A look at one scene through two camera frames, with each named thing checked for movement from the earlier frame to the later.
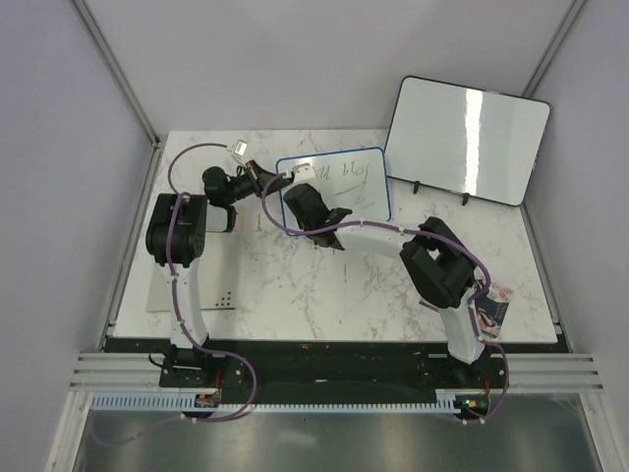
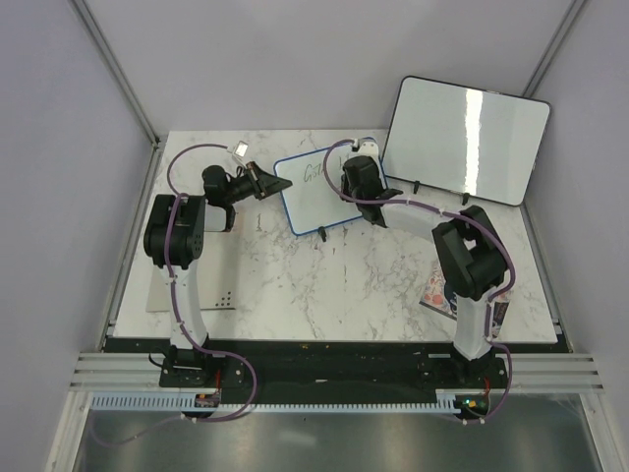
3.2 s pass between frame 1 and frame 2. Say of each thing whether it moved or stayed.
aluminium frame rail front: stayed
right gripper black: moved
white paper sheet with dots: stayed
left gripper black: stayed
